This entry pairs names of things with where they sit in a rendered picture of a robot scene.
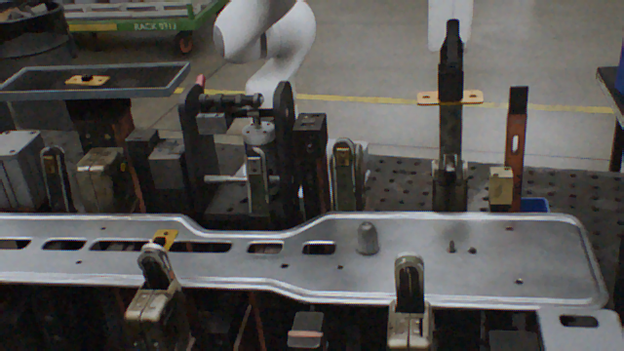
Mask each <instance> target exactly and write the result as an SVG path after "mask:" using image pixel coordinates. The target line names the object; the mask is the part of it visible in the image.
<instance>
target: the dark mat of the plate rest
mask: <svg viewBox="0 0 624 351"><path fill-rule="evenodd" d="M183 68H184V66H158V67H145V66H133V67H105V68H78V69H50V70H27V71H25V72H24V73H22V75H21V76H19V77H18V78H17V79H15V80H14V81H12V82H11V83H10V84H8V85H7V86H6V87H4V88H3V89H2V90H0V93H2V92H35V91H68V90H101V89H134V88H166V87H167V86H168V85H169V84H170V83H171V82H172V81H173V79H174V78H175V77H176V76H177V75H178V73H179V72H180V71H181V70H182V69H183ZM84 74H93V76H105V77H110V79H109V80H108V81H107V82H105V83H104V84H102V85H100V86H93V85H66V84H65V82H66V81H68V80H69V79H71V78H72V77H74V76H83V75H84Z"/></svg>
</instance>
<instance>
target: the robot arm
mask: <svg viewBox="0 0 624 351"><path fill-rule="evenodd" d="M473 4H474V0H428V51H429V52H430V53H431V54H434V52H439V51H440V63H438V100H462V99H463V96H464V69H463V50H464V53H466V52H467V51H468V50H469V49H470V40H471V30H472V18H473ZM315 36H316V18H315V16H314V14H313V13H312V11H311V9H310V8H309V6H308V5H307V4H306V3H304V2H303V1H301V0H233V1H231V2H230V3H229V4H228V5H227V6H226V7H224V9H223V10H222V11H221V12H220V14H219V15H218V16H217V18H216V20H215V26H214V43H215V47H216V50H217V51H218V52H219V54H220V57H221V58H223V59H224V60H226V61H228V62H230V63H235V64H243V63H249V62H253V61H257V60H261V59H268V58H271V59H270V60H269V61H268V62H267V63H265V64H264V65H263V66H262V67H261V68H260V69H259V70H258V72H257V73H256V74H254V75H253V76H252V77H251V78H250V79H249V80H248V81H247V82H246V86H245V93H246V95H254V93H261V94H263V96H264V102H263V104H262V106H261V107H259V108H273V95H274V91H275V89H276V87H277V85H278V83H280V82H281V81H288V82H289V83H291V86H292V95H293V103H294V112H295V119H296V118H297V116H298V113H297V104H296V94H295V77H296V74H297V72H298V70H299V68H300V67H301V65H302V64H303V62H304V60H305V59H306V57H307V55H308V53H309V52H310V50H311V48H312V45H313V43H314V40H315Z"/></svg>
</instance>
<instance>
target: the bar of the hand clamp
mask: <svg viewBox="0 0 624 351"><path fill-rule="evenodd" d="M462 129H463V104H454V105H439V182H444V155H456V167H457V172H456V181H457V182H461V181H462Z"/></svg>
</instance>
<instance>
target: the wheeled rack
mask: <svg viewBox="0 0 624 351"><path fill-rule="evenodd" d="M132 1H133V2H125V3H110V2H109V0H100V2H101V3H98V4H75V2H74V0H64V4H65V5H63V7H64V12H65V20H66V22H67V24H68V25H69V30H70V31H69V32H70V33H89V32H91V34H92V36H91V38H90V40H95V44H96V48H94V49H93V51H94V52H95V53H97V52H101V51H103V47H100V46H99V45H98V34H97V32H130V31H169V30H179V33H177V34H176V36H175V39H174V41H173V42H175V50H176V51H177V52H178V53H179V54H180V55H183V56H186V55H188V54H189V53H190V52H191V51H192V48H193V39H192V37H191V36H192V33H193V30H197V29H198V28H200V26H201V25H202V24H204V23H205V22H206V21H207V20H208V19H209V18H210V17H212V16H213V15H214V14H215V15H216V17H217V16H218V15H219V14H220V12H221V11H222V10H223V9H224V7H225V4H226V3H227V2H228V1H230V0H170V1H152V2H142V0H132ZM176 18H189V19H176ZM76 20H78V21H76Z"/></svg>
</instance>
